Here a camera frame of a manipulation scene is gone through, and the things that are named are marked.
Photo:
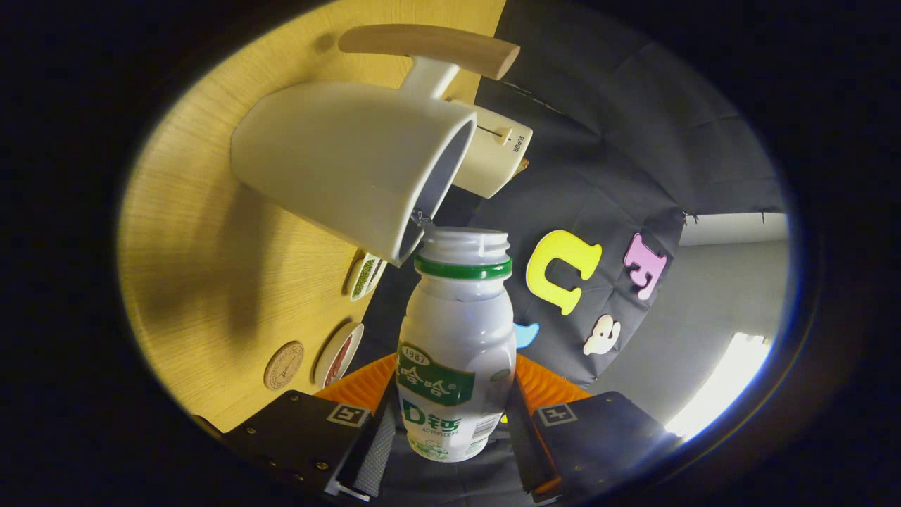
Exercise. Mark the round wooden coaster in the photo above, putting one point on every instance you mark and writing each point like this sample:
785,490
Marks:
284,366

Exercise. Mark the white juice bottle green label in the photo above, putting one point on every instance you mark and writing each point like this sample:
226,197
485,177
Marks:
457,317

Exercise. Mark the wooden table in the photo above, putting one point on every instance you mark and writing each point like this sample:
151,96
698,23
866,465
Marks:
197,267

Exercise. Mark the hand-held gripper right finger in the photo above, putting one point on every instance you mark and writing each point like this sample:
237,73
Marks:
524,451

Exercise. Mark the bread slice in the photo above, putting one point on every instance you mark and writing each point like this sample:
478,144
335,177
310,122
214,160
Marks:
522,167

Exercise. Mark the white round plate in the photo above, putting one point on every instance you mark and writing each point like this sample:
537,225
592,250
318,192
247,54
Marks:
320,371

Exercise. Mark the black backdrop cloth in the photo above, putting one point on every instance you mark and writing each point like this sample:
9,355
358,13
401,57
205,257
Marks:
598,141

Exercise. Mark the red sausage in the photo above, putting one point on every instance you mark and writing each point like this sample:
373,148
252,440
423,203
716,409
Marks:
339,359

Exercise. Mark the small white bean dish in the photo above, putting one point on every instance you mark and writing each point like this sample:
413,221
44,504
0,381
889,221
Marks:
364,276

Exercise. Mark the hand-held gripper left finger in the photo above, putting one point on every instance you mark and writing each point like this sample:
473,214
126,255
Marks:
376,447

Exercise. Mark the cream toaster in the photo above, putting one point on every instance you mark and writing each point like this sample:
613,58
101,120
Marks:
493,162

